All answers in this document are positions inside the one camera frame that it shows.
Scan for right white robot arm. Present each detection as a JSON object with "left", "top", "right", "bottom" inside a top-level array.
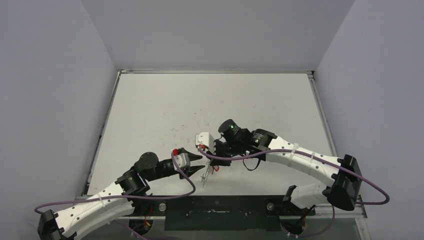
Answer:
[{"left": 214, "top": 119, "right": 362, "bottom": 215}]

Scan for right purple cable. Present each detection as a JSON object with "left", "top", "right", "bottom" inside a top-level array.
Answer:
[{"left": 197, "top": 145, "right": 391, "bottom": 239}]

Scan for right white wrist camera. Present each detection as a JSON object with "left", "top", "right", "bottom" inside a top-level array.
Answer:
[{"left": 195, "top": 132, "right": 215, "bottom": 155}]

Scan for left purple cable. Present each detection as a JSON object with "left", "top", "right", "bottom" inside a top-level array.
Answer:
[{"left": 34, "top": 152, "right": 197, "bottom": 240}]

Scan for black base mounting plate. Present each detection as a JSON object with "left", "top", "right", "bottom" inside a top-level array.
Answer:
[{"left": 130, "top": 195, "right": 316, "bottom": 232}]

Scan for aluminium frame rail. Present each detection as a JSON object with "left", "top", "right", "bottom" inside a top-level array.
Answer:
[{"left": 71, "top": 194, "right": 368, "bottom": 220}]

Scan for purple cable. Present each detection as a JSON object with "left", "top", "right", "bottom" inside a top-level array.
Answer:
[
  {"left": 34, "top": 152, "right": 197, "bottom": 240},
  {"left": 197, "top": 145, "right": 391, "bottom": 239}
]

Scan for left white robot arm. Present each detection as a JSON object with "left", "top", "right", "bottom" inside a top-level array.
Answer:
[{"left": 37, "top": 148, "right": 203, "bottom": 240}]

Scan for large metal keyring plate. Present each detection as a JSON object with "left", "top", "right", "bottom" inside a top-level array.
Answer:
[{"left": 201, "top": 159, "right": 214, "bottom": 188}]

